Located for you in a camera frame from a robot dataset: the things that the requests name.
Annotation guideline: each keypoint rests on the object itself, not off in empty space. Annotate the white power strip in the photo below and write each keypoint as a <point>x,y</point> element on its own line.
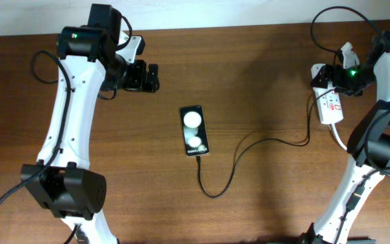
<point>328,103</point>

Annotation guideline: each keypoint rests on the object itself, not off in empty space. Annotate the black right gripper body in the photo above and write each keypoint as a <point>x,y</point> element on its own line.
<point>352,80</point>

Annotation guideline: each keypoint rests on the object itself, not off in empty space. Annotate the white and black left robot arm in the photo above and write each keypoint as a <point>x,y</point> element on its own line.
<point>91,59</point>

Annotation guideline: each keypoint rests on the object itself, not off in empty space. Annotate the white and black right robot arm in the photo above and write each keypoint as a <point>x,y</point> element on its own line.
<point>368,146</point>

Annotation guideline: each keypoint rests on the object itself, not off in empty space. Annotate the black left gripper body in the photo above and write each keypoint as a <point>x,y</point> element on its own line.
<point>129,76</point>

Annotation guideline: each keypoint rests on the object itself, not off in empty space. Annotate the black Samsung Galaxy flip phone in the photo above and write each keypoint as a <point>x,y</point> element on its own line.
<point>194,131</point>

